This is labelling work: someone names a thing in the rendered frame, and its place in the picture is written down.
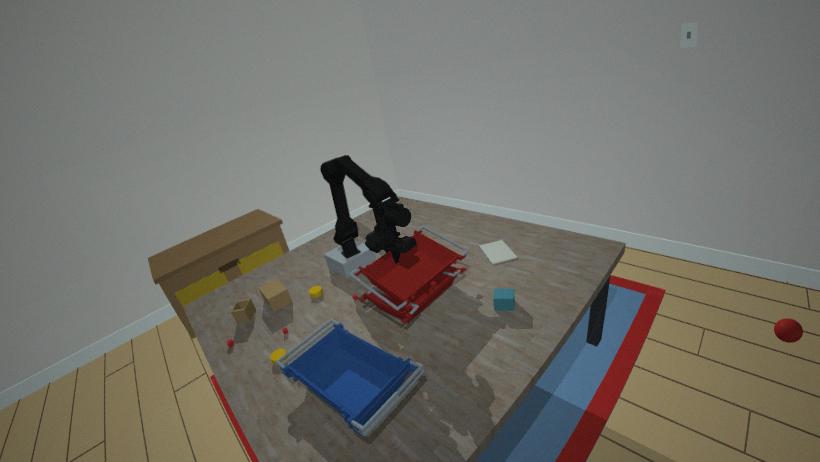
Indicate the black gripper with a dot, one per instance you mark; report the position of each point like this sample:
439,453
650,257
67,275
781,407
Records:
397,245

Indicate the tan cardboard box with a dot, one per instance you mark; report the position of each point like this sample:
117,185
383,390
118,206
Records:
275,295

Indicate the brown open box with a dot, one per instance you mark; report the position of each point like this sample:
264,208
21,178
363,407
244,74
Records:
243,311

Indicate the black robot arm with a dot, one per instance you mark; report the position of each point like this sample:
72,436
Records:
374,189

